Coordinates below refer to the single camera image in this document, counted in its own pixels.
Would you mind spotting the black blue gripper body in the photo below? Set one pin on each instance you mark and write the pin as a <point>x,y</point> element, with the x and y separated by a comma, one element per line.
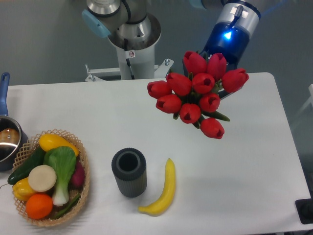
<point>224,49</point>

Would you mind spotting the red tulip bouquet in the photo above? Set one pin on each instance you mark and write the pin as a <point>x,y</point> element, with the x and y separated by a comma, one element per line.
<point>196,96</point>

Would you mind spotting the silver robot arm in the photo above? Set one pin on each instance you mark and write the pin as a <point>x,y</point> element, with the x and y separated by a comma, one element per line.
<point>134,33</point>

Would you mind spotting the dark grey ribbed vase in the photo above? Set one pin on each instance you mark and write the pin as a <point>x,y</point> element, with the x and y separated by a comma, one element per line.
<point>130,172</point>

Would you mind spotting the yellow banana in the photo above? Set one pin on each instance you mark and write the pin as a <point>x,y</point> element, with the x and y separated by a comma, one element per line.
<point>159,206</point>

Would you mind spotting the black device at table edge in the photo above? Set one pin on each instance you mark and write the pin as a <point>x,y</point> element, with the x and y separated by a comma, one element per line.
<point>305,210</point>

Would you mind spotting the green bok choy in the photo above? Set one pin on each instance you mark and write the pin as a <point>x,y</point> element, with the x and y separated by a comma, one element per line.
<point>63,160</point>

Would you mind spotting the purple sweet potato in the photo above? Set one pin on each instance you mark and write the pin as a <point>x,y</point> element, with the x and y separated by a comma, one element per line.
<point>78,177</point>

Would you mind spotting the yellow squash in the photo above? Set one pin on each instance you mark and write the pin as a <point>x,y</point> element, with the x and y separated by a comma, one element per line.
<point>50,141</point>

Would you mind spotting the woven wicker basket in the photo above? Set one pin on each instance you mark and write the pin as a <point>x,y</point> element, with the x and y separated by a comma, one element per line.
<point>26,150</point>

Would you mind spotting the green bean pod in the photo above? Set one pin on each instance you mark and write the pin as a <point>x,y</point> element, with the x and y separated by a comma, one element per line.
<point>67,208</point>

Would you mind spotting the green cucumber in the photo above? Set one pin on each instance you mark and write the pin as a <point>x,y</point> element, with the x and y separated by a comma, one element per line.
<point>34,160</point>

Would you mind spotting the white round radish slice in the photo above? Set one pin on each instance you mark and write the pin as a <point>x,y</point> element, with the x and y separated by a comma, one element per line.
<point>42,178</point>

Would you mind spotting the orange fruit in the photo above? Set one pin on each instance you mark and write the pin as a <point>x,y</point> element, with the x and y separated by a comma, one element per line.
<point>39,206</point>

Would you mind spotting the yellow bell pepper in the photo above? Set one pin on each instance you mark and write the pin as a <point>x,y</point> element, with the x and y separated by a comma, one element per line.
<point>22,190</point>

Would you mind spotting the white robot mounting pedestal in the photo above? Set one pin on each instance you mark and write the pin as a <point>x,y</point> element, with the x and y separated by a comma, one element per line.
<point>133,65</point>

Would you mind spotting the white frame at right edge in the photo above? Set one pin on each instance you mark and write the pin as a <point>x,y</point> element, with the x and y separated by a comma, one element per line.
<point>303,111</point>

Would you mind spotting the blue handled saucepan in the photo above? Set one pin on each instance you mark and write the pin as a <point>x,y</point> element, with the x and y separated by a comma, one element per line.
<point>12,137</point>

